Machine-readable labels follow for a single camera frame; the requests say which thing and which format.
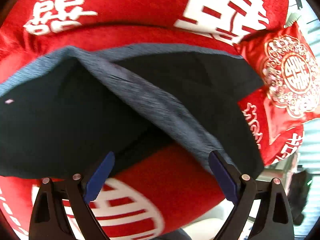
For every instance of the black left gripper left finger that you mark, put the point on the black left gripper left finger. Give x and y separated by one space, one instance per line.
49 219

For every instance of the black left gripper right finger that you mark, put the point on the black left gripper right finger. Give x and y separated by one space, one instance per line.
274 217

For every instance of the black pants grey waistband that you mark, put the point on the black pants grey waistband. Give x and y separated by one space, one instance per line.
65 111

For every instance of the red sofa cover white characters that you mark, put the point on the red sofa cover white characters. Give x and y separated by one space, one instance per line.
156 197

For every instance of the red embroidered cushion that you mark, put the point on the red embroidered cushion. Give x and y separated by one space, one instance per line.
289 95

